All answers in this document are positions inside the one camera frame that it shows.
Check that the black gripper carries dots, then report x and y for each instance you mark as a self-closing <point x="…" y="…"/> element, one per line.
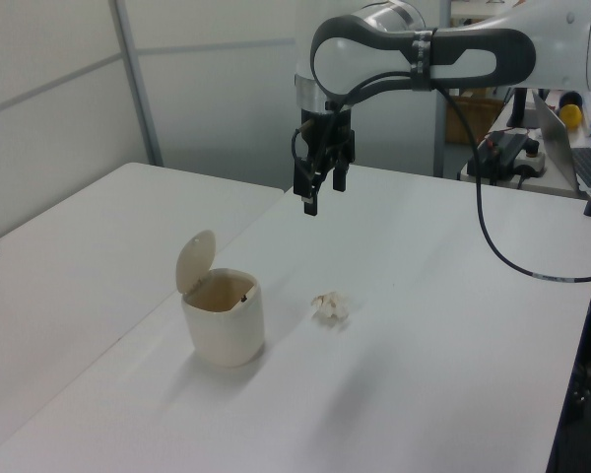
<point x="315" y="125"/>

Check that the white paper trash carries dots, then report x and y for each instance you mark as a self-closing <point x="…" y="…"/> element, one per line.
<point x="331" y="305"/>

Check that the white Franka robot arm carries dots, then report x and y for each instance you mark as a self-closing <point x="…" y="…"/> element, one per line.
<point x="473" y="34"/>

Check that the small white lidded bin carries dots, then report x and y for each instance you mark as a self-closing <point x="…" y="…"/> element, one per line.
<point x="226" y="335"/>

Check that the brown cardboard box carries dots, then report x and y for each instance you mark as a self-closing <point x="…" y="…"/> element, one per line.
<point x="465" y="120"/>

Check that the black control box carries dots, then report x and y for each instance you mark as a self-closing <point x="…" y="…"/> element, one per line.
<point x="507" y="145"/>

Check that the black monitor stand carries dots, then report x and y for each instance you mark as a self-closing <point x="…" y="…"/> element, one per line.
<point x="519" y="108"/>

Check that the silver laptop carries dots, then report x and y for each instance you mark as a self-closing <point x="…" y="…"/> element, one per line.
<point x="554" y="128"/>

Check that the yellow round object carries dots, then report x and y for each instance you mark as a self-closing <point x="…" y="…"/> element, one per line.
<point x="570" y="117"/>

